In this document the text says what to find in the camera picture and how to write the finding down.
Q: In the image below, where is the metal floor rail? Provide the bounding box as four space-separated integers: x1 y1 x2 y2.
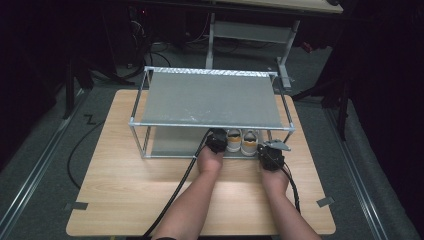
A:
324 106 389 240
0 89 86 234

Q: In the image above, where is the black cable on floor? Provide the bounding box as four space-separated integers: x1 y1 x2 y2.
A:
66 120 106 190

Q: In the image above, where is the person's left hand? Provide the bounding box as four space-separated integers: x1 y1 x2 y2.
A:
196 145 225 174

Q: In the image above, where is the grey tape piece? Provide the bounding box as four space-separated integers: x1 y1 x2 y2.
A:
64 201 89 211
316 196 336 208

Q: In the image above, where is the grey two-tier shoe rack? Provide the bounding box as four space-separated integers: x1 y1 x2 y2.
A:
128 65 297 162

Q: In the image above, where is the white-framed background desk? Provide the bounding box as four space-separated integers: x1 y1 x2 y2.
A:
204 0 344 89

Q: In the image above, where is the left hand-held gripper black cable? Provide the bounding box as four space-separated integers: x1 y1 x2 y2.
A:
143 129 213 238

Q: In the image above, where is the hand-held gripper black cable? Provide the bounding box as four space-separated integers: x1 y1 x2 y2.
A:
143 129 213 238
281 133 302 214

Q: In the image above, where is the black stand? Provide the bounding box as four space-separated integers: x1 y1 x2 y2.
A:
293 76 351 141
61 56 94 120

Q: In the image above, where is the black background cable bundle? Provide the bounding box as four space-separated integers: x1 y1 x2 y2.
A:
128 8 173 73

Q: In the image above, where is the person's right hand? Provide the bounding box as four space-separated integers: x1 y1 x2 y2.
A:
259 165 292 195

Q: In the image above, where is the right hand-held gripper black cable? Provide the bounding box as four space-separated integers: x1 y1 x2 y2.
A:
281 133 302 214

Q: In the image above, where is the white shoe with orange heel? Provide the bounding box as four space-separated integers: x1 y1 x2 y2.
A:
226 129 243 154
240 129 261 157

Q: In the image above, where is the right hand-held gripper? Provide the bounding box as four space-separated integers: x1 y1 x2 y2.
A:
256 139 292 172

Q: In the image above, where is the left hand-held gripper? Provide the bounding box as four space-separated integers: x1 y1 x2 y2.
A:
204 128 230 154

